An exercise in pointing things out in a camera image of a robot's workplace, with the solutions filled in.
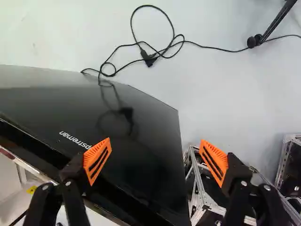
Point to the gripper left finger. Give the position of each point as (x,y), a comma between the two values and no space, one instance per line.
(96,160)

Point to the black glossy fridge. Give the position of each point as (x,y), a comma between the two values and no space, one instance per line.
(70,106)

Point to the black stand leg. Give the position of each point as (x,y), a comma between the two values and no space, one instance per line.
(277,18)

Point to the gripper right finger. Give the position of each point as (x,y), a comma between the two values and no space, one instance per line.
(215,160)

